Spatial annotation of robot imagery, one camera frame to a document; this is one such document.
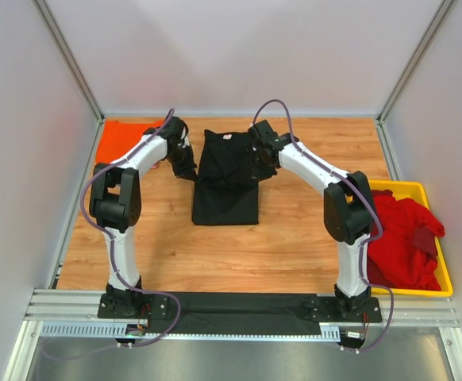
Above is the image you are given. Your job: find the black t-shirt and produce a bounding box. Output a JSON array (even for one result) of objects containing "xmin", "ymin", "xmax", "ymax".
[{"xmin": 192, "ymin": 129, "xmax": 259, "ymax": 226}]

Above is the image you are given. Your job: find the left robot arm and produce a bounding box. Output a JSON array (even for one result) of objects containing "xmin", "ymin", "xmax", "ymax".
[{"xmin": 80, "ymin": 114, "xmax": 196, "ymax": 294}]

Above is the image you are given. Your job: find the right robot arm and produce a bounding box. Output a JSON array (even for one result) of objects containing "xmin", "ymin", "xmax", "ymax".
[{"xmin": 248, "ymin": 120, "xmax": 380, "ymax": 304}]

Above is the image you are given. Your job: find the folded orange t-shirt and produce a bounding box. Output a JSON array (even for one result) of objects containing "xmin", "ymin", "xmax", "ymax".
[{"xmin": 95, "ymin": 121, "xmax": 163, "ymax": 164}]

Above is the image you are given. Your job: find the red t-shirt in bin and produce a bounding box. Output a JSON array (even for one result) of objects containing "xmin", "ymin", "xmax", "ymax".
[{"xmin": 367, "ymin": 190, "xmax": 445, "ymax": 291}]

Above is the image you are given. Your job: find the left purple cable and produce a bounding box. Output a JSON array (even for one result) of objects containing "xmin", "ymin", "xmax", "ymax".
[{"xmin": 80, "ymin": 107, "xmax": 183, "ymax": 350}]

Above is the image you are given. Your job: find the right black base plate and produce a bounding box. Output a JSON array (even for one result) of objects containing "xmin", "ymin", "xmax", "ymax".
[{"xmin": 302, "ymin": 295, "xmax": 383, "ymax": 323}]

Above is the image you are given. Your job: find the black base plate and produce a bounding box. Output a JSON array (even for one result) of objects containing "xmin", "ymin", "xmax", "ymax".
[
  {"xmin": 302, "ymin": 295, "xmax": 383, "ymax": 323},
  {"xmin": 97, "ymin": 290, "xmax": 172, "ymax": 320}
]

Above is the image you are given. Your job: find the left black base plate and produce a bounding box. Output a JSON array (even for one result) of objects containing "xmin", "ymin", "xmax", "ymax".
[{"xmin": 97, "ymin": 290, "xmax": 172, "ymax": 320}]

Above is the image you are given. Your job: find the right aluminium frame post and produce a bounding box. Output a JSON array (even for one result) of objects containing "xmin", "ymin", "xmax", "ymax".
[{"xmin": 376, "ymin": 0, "xmax": 456, "ymax": 125}]

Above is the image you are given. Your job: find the aluminium frame post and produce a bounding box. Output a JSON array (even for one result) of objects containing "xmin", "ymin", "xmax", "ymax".
[
  {"xmin": 376, "ymin": 0, "xmax": 456, "ymax": 125},
  {"xmin": 32, "ymin": 0, "xmax": 105, "ymax": 122}
]

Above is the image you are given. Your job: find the left aluminium frame post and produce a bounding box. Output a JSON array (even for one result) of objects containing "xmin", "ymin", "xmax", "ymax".
[{"xmin": 32, "ymin": 0, "xmax": 105, "ymax": 122}]

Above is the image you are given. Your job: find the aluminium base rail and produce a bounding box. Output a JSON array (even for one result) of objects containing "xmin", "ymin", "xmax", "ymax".
[{"xmin": 25, "ymin": 290, "xmax": 459, "ymax": 343}]

